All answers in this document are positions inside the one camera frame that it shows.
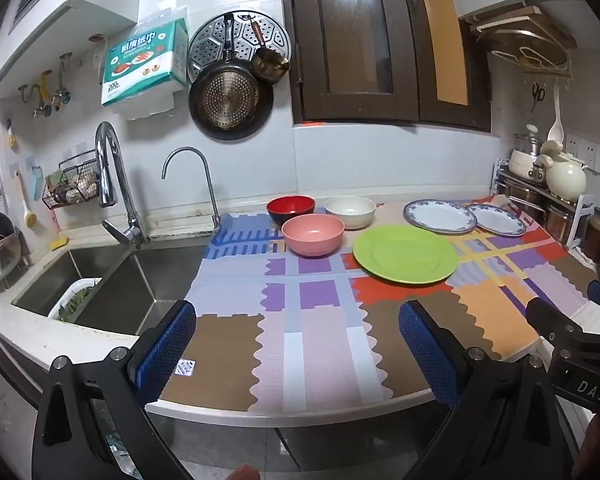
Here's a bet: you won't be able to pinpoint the yellow dish brush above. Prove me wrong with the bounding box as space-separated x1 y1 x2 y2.
12 170 38 228

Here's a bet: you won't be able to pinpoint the stainless steel pot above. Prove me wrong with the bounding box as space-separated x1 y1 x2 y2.
545 202 581 241
502 185 546 221

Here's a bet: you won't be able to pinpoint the small blue floral plate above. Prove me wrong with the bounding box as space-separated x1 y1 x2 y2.
466 204 527 237

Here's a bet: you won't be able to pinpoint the green leafy vegetables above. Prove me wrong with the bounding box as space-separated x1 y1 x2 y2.
57 285 99 321

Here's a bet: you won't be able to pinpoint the white ladle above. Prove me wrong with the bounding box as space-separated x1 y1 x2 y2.
546 82 566 143

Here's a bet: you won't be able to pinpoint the steel pot rack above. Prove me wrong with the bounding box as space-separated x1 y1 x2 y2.
490 165 598 251

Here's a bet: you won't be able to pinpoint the colourful patterned table mat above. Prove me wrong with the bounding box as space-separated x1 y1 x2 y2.
157 199 600 413

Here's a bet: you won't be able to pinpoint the white cooking pot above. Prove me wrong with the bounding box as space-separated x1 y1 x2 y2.
509 147 548 186

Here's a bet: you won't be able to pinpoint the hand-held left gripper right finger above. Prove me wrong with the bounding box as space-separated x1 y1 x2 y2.
399 300 581 480

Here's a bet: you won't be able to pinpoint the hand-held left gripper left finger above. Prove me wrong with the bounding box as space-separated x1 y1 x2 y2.
32 300 216 480

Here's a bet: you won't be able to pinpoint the black frying pan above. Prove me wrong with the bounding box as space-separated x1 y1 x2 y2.
188 14 275 141

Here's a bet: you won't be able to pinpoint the thin gooseneck faucet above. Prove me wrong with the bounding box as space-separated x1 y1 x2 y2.
161 147 222 231

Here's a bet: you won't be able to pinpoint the tall chrome faucet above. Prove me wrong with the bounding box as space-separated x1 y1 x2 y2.
95 121 148 248

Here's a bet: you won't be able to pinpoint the white bowl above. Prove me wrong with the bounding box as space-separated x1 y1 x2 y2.
324 196 377 231

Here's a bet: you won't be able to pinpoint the large blue floral plate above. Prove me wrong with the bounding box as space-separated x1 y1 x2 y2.
403 199 477 235

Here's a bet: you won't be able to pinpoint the white plastic colander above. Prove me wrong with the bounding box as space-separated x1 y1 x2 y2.
48 277 103 322

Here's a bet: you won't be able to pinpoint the green paper towel pack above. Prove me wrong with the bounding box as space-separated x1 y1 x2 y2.
100 7 190 121

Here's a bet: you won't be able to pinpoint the pink bowl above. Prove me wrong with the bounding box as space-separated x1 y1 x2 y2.
281 214 346 258

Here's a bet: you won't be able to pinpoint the small brass saucepan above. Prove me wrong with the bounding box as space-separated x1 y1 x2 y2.
247 15 291 83

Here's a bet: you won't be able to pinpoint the black wire basket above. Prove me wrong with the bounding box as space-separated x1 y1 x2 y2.
42 157 101 210

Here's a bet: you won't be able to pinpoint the glass jar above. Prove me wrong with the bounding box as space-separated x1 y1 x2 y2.
580 207 600 263

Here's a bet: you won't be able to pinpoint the steel mesh basket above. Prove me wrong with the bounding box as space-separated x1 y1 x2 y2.
0 211 23 286

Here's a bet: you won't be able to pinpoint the cream kettle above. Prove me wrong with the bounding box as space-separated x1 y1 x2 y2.
540 141 588 201

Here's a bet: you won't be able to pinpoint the person's left hand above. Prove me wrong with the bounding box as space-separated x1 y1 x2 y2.
223 464 261 480

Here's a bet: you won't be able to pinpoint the round steel steamer rack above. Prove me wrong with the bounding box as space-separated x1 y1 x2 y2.
187 10 292 83

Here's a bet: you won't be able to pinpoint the stainless steel sink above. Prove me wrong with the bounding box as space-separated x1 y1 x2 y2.
11 245 213 336

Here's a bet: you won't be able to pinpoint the white wall sockets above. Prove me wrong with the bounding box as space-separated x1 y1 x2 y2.
565 132 600 181

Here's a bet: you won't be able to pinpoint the red bowl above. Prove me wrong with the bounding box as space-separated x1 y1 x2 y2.
266 195 316 227

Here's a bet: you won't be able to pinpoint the green plate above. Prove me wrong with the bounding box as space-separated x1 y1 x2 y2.
352 226 459 286

